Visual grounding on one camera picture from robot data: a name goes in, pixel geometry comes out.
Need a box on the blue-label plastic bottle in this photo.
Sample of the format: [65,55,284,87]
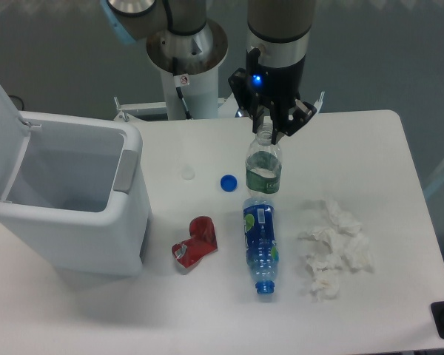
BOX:
[243,197,279,295]

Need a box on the white trash can lid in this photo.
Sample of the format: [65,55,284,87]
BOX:
[0,85,41,201]

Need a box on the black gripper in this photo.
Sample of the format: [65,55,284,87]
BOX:
[228,49,317,144]

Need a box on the white bottle cap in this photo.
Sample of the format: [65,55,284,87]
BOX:
[181,166,195,180]

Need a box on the blue bottle cap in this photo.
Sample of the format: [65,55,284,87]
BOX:
[220,174,238,192]

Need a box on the crumpled white tissue paper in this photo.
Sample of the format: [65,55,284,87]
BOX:
[298,197,374,302]

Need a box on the black cable on pedestal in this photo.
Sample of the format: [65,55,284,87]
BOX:
[172,57,193,120]

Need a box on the white trash can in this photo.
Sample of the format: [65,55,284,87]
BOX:
[0,112,151,276]

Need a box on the clear green-label plastic bottle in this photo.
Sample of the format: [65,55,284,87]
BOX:
[245,122,282,198]

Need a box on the crushed red can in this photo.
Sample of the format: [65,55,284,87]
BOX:
[171,216,218,274]

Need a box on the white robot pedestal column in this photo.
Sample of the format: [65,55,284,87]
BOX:
[146,19,228,121]

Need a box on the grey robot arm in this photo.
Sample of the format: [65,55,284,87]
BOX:
[101,1,319,145]

